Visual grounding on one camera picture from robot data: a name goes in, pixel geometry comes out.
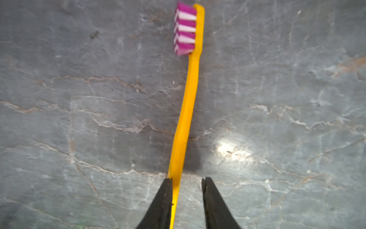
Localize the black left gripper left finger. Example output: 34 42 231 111
136 178 173 229

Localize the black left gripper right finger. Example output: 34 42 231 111
202 177 241 229

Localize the yellow toothbrush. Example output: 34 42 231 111
167 2 205 229

